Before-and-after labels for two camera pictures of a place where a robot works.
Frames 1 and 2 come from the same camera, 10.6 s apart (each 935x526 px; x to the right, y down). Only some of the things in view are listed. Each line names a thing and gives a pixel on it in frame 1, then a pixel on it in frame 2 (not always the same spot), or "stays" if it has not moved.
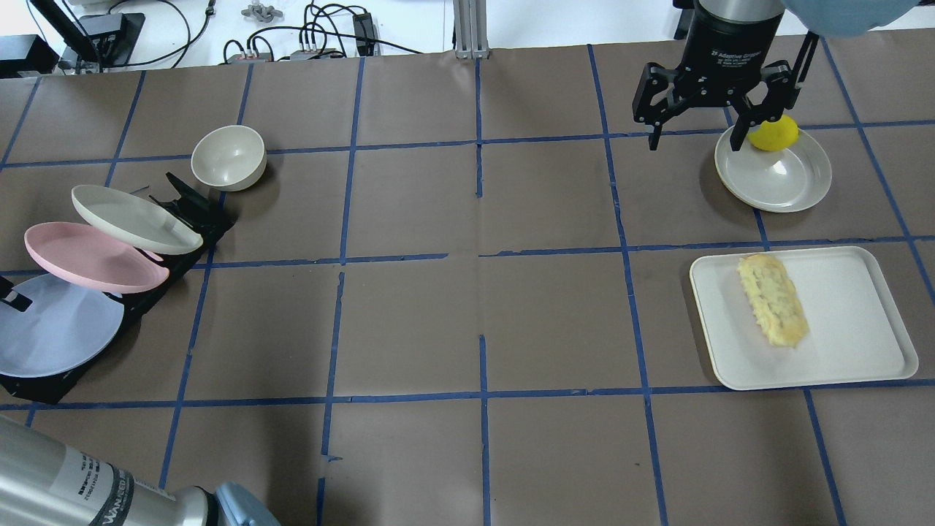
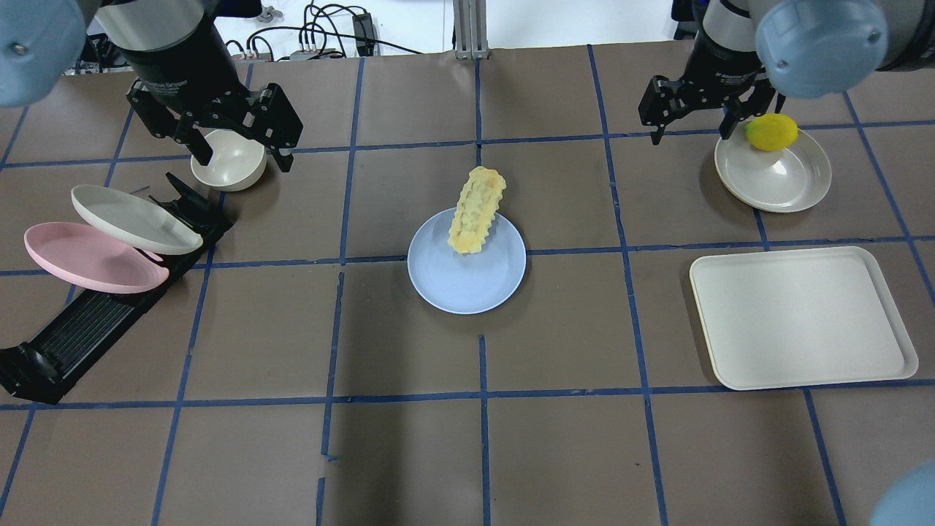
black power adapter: [364, 28] stays
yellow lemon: [775, 135] stays
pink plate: [90, 257] stays
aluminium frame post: [470, 24] stays
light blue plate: [66, 329] → [470, 283]
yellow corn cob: [775, 299] → [475, 212]
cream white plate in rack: [134, 220] stays
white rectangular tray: [855, 334] stays
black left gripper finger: [10, 297] → [199, 147]
